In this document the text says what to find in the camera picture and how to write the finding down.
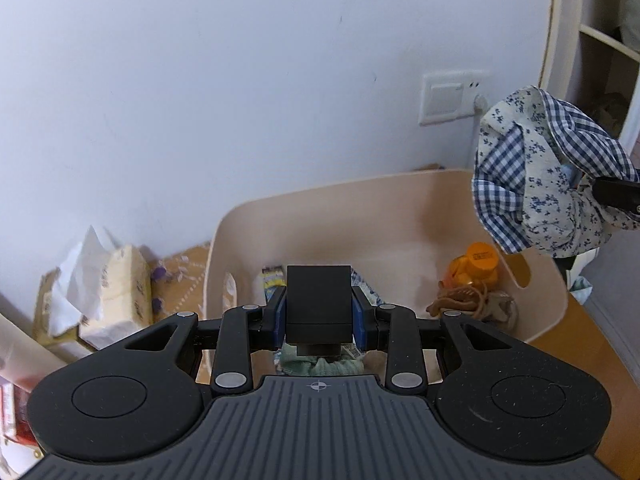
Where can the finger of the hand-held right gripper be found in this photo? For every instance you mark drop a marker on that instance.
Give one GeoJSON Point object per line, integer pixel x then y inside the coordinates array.
{"type": "Point", "coordinates": [617, 194]}

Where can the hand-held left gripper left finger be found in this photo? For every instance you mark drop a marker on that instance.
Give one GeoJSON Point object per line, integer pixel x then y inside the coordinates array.
{"type": "Point", "coordinates": [280, 320]}

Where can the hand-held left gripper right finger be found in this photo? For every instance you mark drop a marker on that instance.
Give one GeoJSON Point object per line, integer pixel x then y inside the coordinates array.
{"type": "Point", "coordinates": [357, 320]}

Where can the black rectangular box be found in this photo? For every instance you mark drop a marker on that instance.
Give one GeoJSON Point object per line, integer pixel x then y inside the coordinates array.
{"type": "Point", "coordinates": [320, 300]}

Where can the patterned long box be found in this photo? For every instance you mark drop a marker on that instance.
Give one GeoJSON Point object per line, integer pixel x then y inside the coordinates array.
{"type": "Point", "coordinates": [272, 277]}

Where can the green scrunchie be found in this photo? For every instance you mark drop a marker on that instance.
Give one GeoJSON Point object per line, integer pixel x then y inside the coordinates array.
{"type": "Point", "coordinates": [300, 365]}

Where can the blue gingham floral cloth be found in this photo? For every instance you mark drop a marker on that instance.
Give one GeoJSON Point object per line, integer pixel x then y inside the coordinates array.
{"type": "Point", "coordinates": [540, 185]}

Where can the beige plastic basket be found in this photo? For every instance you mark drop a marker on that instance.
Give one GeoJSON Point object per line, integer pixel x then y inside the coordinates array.
{"type": "Point", "coordinates": [375, 220]}

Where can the orange bottle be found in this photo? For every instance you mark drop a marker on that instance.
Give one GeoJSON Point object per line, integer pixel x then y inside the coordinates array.
{"type": "Point", "coordinates": [475, 265]}

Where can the beige sock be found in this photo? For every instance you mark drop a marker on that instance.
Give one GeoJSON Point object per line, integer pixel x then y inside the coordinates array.
{"type": "Point", "coordinates": [502, 310]}

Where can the wooden desktop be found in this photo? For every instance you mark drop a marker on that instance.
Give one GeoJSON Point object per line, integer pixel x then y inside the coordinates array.
{"type": "Point", "coordinates": [575, 340]}

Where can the white wardrobe shelf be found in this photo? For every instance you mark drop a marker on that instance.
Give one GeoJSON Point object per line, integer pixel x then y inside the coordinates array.
{"type": "Point", "coordinates": [600, 35]}

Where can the yellow tissue pack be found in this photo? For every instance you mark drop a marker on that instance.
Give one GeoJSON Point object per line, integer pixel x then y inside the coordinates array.
{"type": "Point", "coordinates": [120, 290]}

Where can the white tissue pack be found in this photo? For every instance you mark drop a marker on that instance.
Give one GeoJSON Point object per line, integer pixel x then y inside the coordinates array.
{"type": "Point", "coordinates": [45, 305]}

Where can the white thermos bottle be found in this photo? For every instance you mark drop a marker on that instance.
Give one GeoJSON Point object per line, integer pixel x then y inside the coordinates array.
{"type": "Point", "coordinates": [20, 345]}

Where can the red carton box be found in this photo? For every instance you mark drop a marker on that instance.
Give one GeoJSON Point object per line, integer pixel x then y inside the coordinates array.
{"type": "Point", "coordinates": [22, 410]}

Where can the white wall switch socket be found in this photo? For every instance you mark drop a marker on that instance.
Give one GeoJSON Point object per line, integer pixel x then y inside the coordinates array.
{"type": "Point", "coordinates": [445, 100]}

